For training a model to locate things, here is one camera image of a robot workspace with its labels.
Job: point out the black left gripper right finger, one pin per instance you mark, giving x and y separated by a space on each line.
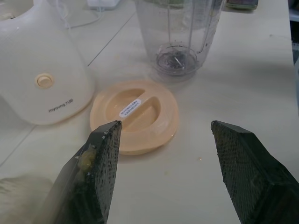
252 177

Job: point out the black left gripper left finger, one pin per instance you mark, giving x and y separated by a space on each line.
93 182

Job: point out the blender lid ring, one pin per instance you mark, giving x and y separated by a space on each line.
151 116

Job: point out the cream blender base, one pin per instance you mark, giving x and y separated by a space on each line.
35 46

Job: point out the clear blender jar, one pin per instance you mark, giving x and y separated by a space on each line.
177 35

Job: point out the green towel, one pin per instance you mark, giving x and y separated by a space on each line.
241 4

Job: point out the white power strip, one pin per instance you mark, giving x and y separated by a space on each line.
102 3

